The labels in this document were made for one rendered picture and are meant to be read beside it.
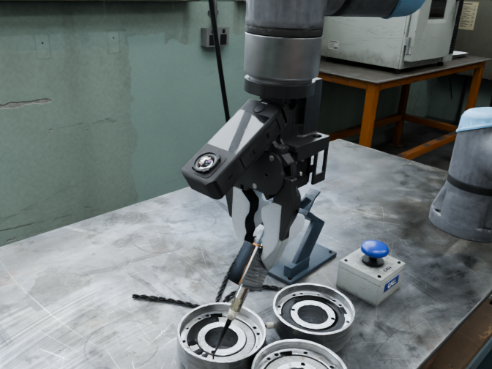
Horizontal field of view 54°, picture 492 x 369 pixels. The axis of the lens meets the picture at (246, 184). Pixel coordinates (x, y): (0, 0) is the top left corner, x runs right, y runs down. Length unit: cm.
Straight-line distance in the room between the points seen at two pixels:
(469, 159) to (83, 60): 162
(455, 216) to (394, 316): 31
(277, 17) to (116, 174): 196
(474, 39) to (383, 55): 172
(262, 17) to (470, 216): 63
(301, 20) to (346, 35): 246
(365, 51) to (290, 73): 239
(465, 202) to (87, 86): 163
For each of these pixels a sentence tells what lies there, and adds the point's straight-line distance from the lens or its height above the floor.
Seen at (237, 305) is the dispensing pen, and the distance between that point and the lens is 56.
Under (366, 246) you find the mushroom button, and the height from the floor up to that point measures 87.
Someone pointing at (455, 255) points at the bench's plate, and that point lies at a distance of 92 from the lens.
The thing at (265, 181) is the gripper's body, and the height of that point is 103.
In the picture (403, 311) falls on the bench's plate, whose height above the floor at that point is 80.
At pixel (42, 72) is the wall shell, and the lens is 210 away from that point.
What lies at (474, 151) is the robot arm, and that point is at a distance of 94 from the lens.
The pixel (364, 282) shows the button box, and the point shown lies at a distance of 73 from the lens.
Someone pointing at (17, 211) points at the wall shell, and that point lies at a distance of 221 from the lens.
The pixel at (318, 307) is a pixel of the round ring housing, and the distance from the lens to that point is 67.
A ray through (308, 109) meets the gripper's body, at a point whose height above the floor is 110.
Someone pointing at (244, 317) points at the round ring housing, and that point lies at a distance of 64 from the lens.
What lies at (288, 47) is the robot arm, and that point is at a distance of 46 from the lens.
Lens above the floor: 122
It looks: 23 degrees down
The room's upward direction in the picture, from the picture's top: 3 degrees clockwise
